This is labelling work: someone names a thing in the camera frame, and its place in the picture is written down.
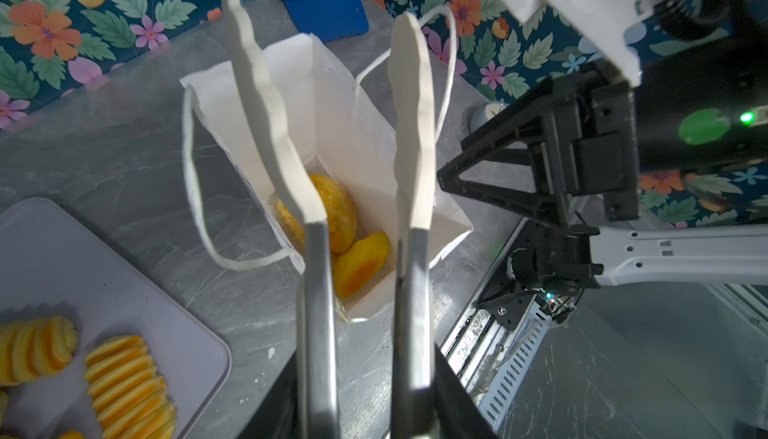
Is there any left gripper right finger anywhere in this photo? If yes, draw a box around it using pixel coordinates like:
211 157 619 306
387 13 436 438

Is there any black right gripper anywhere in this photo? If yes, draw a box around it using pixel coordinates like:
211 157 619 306
437 60 639 227

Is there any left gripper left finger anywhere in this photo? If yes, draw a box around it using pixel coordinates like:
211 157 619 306
222 0 340 438

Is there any white cartoon paper bag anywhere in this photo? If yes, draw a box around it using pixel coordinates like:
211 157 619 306
182 34 472 323

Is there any scalloped yellow bread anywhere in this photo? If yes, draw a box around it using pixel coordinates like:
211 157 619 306
333 232 390 299

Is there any oval orange bread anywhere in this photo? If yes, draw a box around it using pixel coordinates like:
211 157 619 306
276 175 357 254

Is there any ribbed spiral bread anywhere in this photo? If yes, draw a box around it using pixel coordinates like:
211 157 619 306
1 316 78 387

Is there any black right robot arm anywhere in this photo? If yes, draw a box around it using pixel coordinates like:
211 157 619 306
438 0 767 299

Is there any ridged orange bread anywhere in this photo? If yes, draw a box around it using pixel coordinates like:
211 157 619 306
84 335 177 439

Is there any small analog clock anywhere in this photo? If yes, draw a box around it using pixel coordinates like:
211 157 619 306
468 101 508 133

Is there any lilac plastic tray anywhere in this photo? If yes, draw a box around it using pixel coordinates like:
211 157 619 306
1 198 232 438

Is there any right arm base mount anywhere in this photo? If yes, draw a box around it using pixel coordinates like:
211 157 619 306
441 290 580 438

